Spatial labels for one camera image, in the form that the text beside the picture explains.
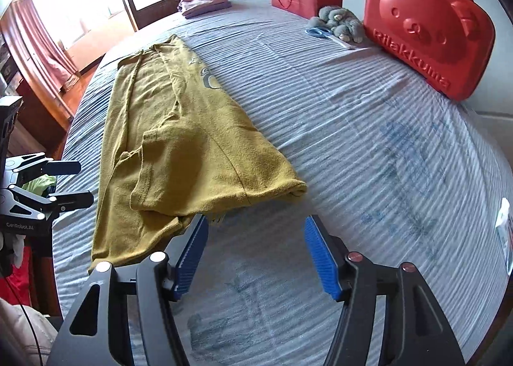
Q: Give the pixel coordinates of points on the grey plush toy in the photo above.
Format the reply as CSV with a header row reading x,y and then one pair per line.
x,y
340,21

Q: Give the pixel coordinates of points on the pink curtain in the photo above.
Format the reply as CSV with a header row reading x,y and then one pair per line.
x,y
44,49

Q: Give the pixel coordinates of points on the red bear suitcase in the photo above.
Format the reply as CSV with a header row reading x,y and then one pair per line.
x,y
429,29

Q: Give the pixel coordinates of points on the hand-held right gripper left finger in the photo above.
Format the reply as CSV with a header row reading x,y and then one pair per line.
x,y
192,257

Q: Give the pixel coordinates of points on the mustard yellow shirt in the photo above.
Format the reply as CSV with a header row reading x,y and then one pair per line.
x,y
180,141

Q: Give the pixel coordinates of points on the small white packet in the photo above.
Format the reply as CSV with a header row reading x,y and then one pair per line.
x,y
503,213

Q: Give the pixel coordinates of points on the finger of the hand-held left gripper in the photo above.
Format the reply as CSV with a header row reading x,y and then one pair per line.
x,y
64,168
72,199

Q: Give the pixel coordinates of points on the folded purple garment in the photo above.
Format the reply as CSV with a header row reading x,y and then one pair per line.
x,y
208,10

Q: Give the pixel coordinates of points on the red cloth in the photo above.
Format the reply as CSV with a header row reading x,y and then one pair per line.
x,y
22,277

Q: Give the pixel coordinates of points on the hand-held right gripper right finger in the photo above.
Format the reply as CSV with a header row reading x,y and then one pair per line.
x,y
320,257

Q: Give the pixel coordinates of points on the beige cushion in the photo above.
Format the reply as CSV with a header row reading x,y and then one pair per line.
x,y
20,334

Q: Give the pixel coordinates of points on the green cloth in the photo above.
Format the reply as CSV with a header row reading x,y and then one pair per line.
x,y
40,183

